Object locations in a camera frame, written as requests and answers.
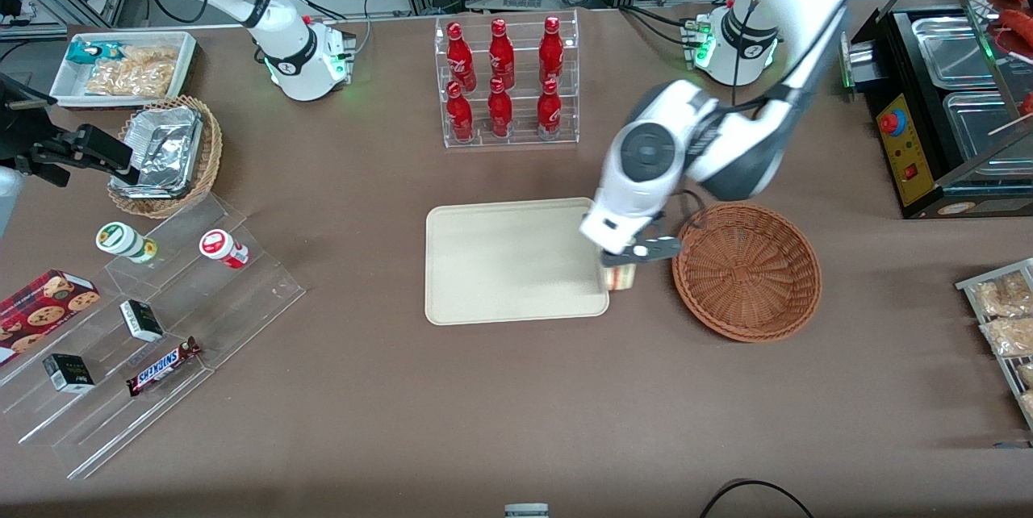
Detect red plaid cookie box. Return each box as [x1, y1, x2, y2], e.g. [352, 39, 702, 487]
[0, 269, 101, 366]

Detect light wicker basket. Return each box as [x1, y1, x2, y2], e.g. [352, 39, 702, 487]
[107, 94, 224, 219]

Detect red cola bottle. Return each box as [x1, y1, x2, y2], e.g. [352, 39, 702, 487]
[487, 77, 513, 138]
[539, 15, 564, 85]
[446, 81, 475, 142]
[537, 78, 563, 140]
[489, 18, 516, 87]
[446, 22, 477, 91]

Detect grey snack display tray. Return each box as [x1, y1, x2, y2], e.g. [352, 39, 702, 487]
[956, 258, 1033, 430]

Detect cream rectangular serving tray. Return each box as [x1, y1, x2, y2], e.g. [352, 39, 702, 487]
[425, 197, 611, 327]

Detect steel food pan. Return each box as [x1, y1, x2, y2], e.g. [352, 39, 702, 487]
[912, 16, 1002, 90]
[943, 90, 1033, 180]

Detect clear acrylic stepped shelf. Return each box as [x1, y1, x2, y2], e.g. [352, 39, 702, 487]
[0, 194, 306, 480]

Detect clear bag pale snacks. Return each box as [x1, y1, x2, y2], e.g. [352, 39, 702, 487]
[981, 316, 1033, 357]
[972, 272, 1033, 317]

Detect red lid white jar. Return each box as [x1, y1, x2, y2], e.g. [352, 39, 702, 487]
[199, 229, 249, 269]

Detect white rectangular plastic bin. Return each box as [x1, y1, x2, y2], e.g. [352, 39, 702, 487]
[48, 30, 199, 111]

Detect Snickers chocolate bar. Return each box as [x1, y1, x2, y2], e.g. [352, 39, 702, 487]
[126, 336, 202, 398]

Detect clear acrylic bottle rack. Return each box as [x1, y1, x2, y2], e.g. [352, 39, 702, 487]
[434, 10, 580, 149]

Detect stacked aluminium foil trays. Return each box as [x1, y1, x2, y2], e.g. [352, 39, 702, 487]
[109, 105, 204, 200]

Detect small black carton box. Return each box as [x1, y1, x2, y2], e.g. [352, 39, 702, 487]
[42, 353, 96, 395]
[119, 299, 165, 343]

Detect green snack packet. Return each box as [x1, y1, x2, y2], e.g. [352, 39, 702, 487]
[66, 40, 123, 65]

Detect brown round wicker basket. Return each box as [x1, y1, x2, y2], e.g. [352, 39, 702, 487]
[672, 203, 822, 343]

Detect clear bag fried snacks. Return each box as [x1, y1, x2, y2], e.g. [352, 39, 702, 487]
[85, 46, 180, 98]

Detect black floor cable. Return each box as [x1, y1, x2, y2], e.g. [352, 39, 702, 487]
[698, 479, 816, 518]

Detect green sunflower white jar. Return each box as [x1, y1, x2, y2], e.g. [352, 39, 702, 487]
[95, 222, 158, 265]

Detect black food warmer machine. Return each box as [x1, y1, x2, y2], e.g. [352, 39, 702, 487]
[839, 6, 1033, 220]

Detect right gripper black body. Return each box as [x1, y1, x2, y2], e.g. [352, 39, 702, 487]
[0, 73, 57, 169]

